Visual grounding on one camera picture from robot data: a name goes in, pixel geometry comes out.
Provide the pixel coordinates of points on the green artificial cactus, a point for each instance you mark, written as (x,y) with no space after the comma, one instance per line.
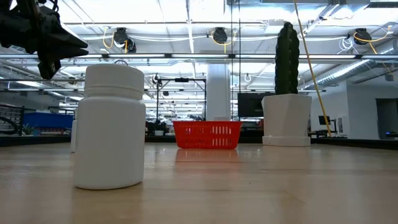
(286,62)

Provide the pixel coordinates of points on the small potted plant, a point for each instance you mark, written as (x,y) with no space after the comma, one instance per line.
(159,132)

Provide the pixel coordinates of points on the black table edge frame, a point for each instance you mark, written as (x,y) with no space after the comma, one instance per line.
(31,140)

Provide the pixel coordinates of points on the large blue bin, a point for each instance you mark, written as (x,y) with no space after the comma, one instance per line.
(46,119)

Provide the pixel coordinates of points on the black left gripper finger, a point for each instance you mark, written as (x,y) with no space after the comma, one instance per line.
(56,31)
(56,51)

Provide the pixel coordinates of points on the white angular plant pot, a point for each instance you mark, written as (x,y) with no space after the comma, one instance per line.
(286,118)

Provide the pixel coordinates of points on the black shelf rack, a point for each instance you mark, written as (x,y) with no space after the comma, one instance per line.
(9,109)

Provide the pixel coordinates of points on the dark grey door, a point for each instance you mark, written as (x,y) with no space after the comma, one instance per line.
(387,118)

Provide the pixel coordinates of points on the thin black vertical pole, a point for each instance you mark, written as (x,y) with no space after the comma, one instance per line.
(239,77)
(231,77)

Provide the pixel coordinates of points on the red plastic slotted basket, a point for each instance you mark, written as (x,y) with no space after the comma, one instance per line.
(183,137)

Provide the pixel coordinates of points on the small black desk monitor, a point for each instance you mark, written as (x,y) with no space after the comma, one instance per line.
(324,120)

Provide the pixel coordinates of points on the silver ventilation duct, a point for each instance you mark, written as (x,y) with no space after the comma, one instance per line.
(342,73)

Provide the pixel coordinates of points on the white building column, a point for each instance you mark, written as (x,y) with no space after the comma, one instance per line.
(217,93)

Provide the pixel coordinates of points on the black metal rig frame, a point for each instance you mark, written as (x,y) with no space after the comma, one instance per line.
(182,79)

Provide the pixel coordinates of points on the long yellow pole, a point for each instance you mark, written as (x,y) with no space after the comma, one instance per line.
(322,109)

